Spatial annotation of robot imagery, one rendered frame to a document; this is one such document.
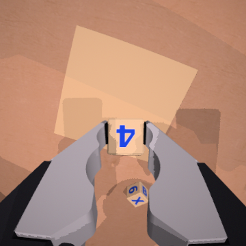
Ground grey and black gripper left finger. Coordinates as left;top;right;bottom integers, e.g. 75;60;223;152
0;120;108;246

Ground tan flat mat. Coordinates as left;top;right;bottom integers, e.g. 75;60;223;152
54;25;198;140

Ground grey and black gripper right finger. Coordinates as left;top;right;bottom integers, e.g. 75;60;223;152
143;120;246;246

